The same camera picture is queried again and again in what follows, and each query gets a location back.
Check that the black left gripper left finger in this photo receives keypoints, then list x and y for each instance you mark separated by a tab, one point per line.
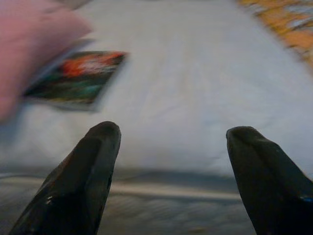
80	183

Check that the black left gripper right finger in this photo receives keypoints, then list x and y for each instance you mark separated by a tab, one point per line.
269	191

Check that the dark red cover book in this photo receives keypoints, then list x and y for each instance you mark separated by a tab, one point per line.
80	78

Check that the pink pillow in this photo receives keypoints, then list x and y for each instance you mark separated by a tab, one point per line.
29	49

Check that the white quilted bed pad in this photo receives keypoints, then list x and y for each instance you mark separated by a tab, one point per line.
183	73

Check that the yellow cartoon print duvet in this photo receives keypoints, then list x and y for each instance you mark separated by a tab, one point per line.
286	27

